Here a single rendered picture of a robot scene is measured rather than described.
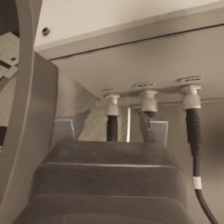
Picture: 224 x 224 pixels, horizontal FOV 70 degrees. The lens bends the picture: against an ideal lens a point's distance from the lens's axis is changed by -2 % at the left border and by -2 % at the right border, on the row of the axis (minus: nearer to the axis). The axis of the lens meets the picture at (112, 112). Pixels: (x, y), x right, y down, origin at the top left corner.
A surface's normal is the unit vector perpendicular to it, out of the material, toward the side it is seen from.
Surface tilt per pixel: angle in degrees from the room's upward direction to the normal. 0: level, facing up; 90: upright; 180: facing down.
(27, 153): 52
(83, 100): 90
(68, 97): 90
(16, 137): 90
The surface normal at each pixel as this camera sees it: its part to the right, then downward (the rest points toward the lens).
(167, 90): -0.02, 0.97
